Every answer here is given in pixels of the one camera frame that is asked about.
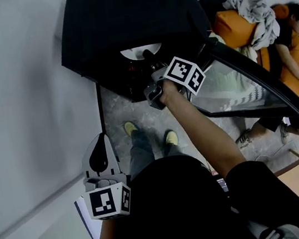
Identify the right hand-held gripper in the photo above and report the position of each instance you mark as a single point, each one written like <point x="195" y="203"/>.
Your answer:
<point x="183" y="75"/>

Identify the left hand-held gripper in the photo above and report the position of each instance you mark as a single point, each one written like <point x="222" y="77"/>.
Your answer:
<point x="101" y="205"/>

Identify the white round item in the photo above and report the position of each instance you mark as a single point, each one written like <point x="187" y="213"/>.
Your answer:
<point x="133" y="52"/>

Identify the person's left forearm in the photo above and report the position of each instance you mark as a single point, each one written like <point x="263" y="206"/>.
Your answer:
<point x="107" y="236"/>

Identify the person's right forearm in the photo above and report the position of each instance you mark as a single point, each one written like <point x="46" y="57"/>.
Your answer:
<point x="205" y="135"/>

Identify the person's right hand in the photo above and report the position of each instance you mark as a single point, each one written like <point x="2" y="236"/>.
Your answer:
<point x="170" y="91"/>

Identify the person's left leg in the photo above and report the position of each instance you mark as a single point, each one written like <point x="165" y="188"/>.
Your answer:
<point x="141" y="154"/>

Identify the person's leg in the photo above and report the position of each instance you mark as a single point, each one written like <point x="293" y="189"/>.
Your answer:
<point x="172" y="150"/>
<point x="141" y="154"/>

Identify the black microwave oven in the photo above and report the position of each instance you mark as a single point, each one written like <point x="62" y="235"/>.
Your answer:
<point x="128" y="21"/>

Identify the person's left yellow shoe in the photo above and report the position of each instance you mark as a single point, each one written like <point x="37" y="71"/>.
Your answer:
<point x="130" y="127"/>

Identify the person's yellow shoe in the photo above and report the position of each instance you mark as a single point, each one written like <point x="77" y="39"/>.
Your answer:
<point x="171" y="137"/>
<point x="130" y="127"/>

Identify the person's right leg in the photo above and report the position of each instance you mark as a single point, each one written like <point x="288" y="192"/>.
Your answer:
<point x="172" y="150"/>

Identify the person's right yellow shoe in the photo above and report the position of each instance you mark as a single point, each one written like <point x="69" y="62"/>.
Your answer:
<point x="171" y="137"/>

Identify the orange cushion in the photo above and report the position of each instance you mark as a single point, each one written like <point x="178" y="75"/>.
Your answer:
<point x="232" y="29"/>

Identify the striped green white cloth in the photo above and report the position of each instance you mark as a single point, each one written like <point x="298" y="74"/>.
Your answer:
<point x="234" y="88"/>

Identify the person's black shirt torso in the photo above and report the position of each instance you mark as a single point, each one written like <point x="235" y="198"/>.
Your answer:
<point x="180" y="209"/>

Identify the black glass oven door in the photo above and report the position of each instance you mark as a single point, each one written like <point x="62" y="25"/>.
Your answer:
<point x="248" y="83"/>

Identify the grey crumpled cloth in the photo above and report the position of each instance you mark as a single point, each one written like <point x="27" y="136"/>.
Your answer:
<point x="256" y="12"/>

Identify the wooden board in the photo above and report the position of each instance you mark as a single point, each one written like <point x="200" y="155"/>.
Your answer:
<point x="298" y="178"/>

